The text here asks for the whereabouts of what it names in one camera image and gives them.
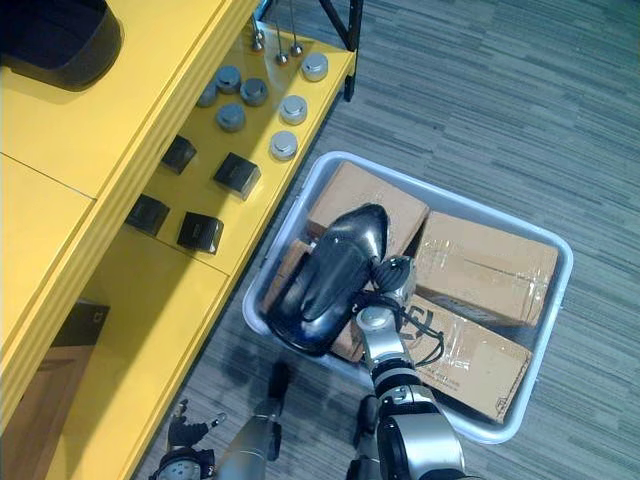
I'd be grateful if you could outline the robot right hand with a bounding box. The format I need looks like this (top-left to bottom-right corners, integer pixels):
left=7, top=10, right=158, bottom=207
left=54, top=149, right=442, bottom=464
left=369, top=254, right=418, bottom=303

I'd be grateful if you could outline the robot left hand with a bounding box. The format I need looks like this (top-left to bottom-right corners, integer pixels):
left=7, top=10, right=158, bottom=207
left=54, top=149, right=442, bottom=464
left=166, top=398, right=227, bottom=454

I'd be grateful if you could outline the yellow shelf unit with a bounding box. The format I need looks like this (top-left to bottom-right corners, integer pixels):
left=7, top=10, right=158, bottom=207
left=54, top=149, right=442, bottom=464
left=0, top=0, right=359, bottom=480

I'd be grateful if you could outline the plain brown cardboard box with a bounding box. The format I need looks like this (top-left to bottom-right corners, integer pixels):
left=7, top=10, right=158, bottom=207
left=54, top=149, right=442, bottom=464
left=306, top=160, right=431, bottom=257

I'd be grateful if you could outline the taped brown cardboard box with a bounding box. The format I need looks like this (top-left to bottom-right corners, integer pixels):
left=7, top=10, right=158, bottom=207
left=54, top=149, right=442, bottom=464
left=413, top=210, right=561, bottom=329

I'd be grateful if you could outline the small brown cardboard box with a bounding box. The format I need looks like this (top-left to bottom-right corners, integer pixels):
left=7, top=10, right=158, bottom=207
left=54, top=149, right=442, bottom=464
left=261, top=237, right=321, bottom=317

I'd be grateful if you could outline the printed brown cardboard box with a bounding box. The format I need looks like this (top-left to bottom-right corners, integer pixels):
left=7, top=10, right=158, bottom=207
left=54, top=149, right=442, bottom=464
left=329, top=293, right=534, bottom=424

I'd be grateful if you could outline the robot right leg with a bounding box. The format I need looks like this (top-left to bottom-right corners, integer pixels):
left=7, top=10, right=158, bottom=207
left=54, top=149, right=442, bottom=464
left=347, top=393, right=381, bottom=480

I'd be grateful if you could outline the black box with white print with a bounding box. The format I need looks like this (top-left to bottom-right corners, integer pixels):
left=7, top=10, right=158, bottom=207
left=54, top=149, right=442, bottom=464
left=49, top=298, right=111, bottom=349

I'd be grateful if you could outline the silver round metal weight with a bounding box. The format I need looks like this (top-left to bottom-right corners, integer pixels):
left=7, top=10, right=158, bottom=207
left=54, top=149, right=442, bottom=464
left=239, top=78, right=269, bottom=107
left=278, top=94, right=308, bottom=126
left=196, top=82, right=220, bottom=109
left=216, top=102, right=246, bottom=133
left=269, top=130, right=299, bottom=162
left=300, top=53, right=330, bottom=83
left=215, top=65, right=243, bottom=95

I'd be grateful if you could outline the grey plastic bin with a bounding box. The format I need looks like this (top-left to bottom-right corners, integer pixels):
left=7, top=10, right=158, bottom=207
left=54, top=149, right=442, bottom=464
left=241, top=149, right=574, bottom=445

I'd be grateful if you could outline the small black box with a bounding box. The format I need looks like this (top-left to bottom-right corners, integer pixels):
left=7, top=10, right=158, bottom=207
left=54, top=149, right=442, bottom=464
left=160, top=134, right=199, bottom=176
left=176, top=211, right=225, bottom=256
left=124, top=193, right=171, bottom=236
left=213, top=152, right=263, bottom=201

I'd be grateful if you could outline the matte black plastic housing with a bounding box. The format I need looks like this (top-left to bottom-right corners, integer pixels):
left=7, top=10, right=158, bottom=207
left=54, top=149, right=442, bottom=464
left=0, top=0, right=125, bottom=92

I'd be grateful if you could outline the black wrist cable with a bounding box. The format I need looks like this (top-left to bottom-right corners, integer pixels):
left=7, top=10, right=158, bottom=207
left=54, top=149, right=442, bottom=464
left=349, top=290, right=447, bottom=367

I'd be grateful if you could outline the black metal rack frame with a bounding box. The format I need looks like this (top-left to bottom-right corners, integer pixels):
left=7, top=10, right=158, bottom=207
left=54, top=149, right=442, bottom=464
left=317, top=0, right=362, bottom=104

